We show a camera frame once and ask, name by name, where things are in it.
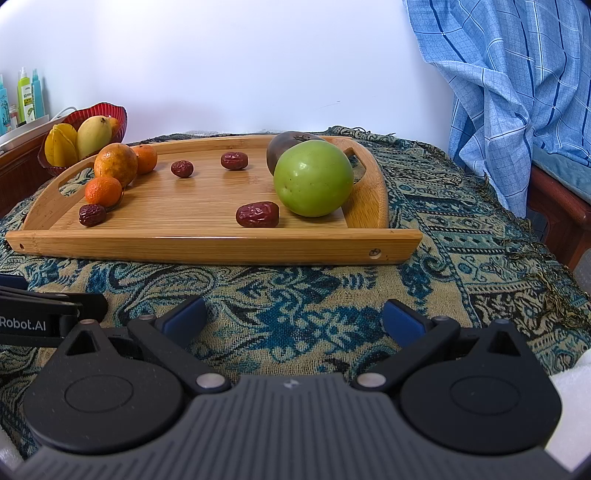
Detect yellow star fruit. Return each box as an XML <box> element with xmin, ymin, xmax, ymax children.
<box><xmin>45</xmin><ymin>124</ymin><xmax>78</xmax><ymax>167</ymax></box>

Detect wooden tray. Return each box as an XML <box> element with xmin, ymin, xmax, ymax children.
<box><xmin>6</xmin><ymin>134</ymin><xmax>423</xmax><ymax>267</ymax></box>

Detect wooden cabinet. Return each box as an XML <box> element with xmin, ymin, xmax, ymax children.
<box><xmin>0</xmin><ymin>135</ymin><xmax>52</xmax><ymax>219</ymax></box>

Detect teal bottle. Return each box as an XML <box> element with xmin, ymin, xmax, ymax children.
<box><xmin>31</xmin><ymin>69</ymin><xmax>44</xmax><ymax>120</ymax></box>
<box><xmin>0</xmin><ymin>75</ymin><xmax>10</xmax><ymax>136</ymax></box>

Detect green apple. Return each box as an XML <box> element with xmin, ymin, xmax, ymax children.
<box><xmin>273</xmin><ymin>141</ymin><xmax>355</xmax><ymax>218</ymax></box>

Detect large orange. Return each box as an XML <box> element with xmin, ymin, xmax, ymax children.
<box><xmin>93</xmin><ymin>143</ymin><xmax>139</xmax><ymax>186</ymax></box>

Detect wooden chair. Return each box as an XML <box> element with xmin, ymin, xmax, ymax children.
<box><xmin>526</xmin><ymin>164</ymin><xmax>591</xmax><ymax>274</ymax></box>

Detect blue checked cloth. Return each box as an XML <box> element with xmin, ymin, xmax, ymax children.
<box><xmin>404</xmin><ymin>0</ymin><xmax>591</xmax><ymax>219</ymax></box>

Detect white towel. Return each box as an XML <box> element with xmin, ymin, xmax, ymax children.
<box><xmin>0</xmin><ymin>349</ymin><xmax>591</xmax><ymax>469</ymax></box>

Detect red glass bowl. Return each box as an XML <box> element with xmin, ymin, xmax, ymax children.
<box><xmin>38</xmin><ymin>102</ymin><xmax>128</xmax><ymax>177</ymax></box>

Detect dark purple round fruit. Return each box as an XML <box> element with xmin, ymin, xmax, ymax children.
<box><xmin>266</xmin><ymin>131</ymin><xmax>327</xmax><ymax>177</ymax></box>

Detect yellow mango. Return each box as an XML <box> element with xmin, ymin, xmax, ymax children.
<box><xmin>76</xmin><ymin>116</ymin><xmax>113</xmax><ymax>160</ymax></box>

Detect small mandarin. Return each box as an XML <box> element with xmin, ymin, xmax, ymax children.
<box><xmin>84</xmin><ymin>176</ymin><xmax>123</xmax><ymax>208</ymax></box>
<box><xmin>133</xmin><ymin>144</ymin><xmax>158</xmax><ymax>175</ymax></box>

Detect patterned blanket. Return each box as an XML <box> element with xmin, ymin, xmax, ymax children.
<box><xmin>0</xmin><ymin>126</ymin><xmax>591</xmax><ymax>459</ymax></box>

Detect blue cushion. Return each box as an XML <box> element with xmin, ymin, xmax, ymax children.
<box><xmin>531</xmin><ymin>147</ymin><xmax>591</xmax><ymax>200</ymax></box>

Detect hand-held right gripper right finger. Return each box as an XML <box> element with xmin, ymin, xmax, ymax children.
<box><xmin>352</xmin><ymin>299</ymin><xmax>534</xmax><ymax>394</ymax></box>

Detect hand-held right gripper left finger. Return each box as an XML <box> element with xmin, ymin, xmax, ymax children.
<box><xmin>58</xmin><ymin>296</ymin><xmax>232</xmax><ymax>396</ymax></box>

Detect green bottle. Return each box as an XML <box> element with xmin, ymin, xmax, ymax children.
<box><xmin>17</xmin><ymin>67</ymin><xmax>36</xmax><ymax>124</ymax></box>

